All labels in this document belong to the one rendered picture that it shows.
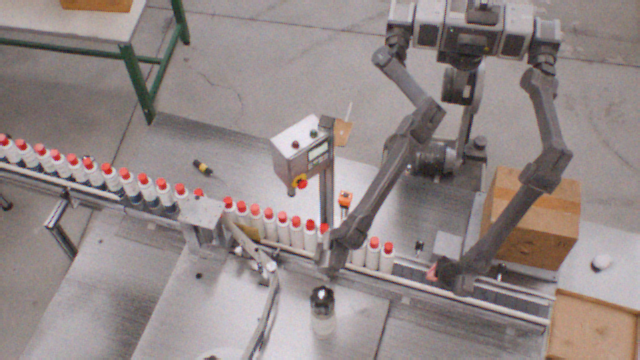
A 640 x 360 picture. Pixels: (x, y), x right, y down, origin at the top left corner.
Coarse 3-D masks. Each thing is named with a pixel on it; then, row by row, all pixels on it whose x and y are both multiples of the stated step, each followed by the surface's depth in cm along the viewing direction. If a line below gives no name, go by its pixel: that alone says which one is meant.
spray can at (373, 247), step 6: (372, 240) 239; (378, 240) 238; (366, 246) 242; (372, 246) 239; (378, 246) 241; (366, 252) 245; (372, 252) 241; (378, 252) 242; (366, 258) 249; (372, 258) 245; (378, 258) 247; (366, 264) 252; (372, 264) 249; (378, 264) 252
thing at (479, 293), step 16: (144, 208) 270; (160, 208) 270; (304, 256) 258; (400, 272) 254; (416, 272) 254; (416, 288) 251; (480, 288) 250; (464, 304) 249; (496, 304) 247; (512, 304) 247; (528, 304) 247; (528, 320) 244
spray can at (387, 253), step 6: (384, 246) 237; (390, 246) 237; (384, 252) 240; (390, 252) 238; (384, 258) 241; (390, 258) 240; (384, 264) 245; (390, 264) 245; (378, 270) 253; (384, 270) 249; (390, 270) 250
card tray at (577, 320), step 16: (560, 288) 251; (560, 304) 252; (576, 304) 252; (592, 304) 252; (608, 304) 250; (560, 320) 248; (576, 320) 248; (592, 320) 248; (608, 320) 248; (624, 320) 248; (560, 336) 245; (576, 336) 245; (592, 336) 245; (608, 336) 245; (624, 336) 245; (560, 352) 242; (576, 352) 242; (592, 352) 242; (608, 352) 242; (624, 352) 242
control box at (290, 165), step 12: (312, 120) 218; (288, 132) 215; (300, 132) 215; (324, 132) 215; (276, 144) 213; (288, 144) 213; (300, 144) 213; (312, 144) 214; (276, 156) 218; (288, 156) 211; (300, 156) 213; (276, 168) 225; (288, 168) 215; (300, 168) 219; (312, 168) 224; (324, 168) 229; (288, 180) 221
